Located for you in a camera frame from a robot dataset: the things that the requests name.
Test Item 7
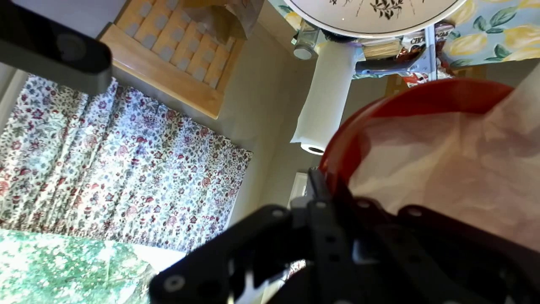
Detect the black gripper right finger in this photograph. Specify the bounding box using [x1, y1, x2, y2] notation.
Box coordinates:
[330, 186, 540, 304]

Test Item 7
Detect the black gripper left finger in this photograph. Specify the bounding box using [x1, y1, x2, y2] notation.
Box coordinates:
[148, 168, 362, 304]

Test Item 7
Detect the white paper napkin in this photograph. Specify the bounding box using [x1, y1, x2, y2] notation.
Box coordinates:
[345, 63, 540, 254]

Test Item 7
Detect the red bowl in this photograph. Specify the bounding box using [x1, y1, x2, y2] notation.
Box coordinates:
[317, 77, 540, 239]

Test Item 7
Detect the white paper towel roll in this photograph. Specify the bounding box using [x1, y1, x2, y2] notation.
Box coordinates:
[288, 38, 367, 159]

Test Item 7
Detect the floral window curtain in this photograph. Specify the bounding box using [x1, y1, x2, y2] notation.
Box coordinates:
[0, 75, 254, 254]

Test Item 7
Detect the lemon print tablecloth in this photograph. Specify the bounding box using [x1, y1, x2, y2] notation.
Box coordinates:
[268, 0, 540, 71]

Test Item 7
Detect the white patterned plate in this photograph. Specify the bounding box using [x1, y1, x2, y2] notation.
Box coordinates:
[281, 0, 468, 41]

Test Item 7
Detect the wooden lattice panel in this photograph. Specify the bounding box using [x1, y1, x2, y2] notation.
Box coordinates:
[97, 0, 266, 122]

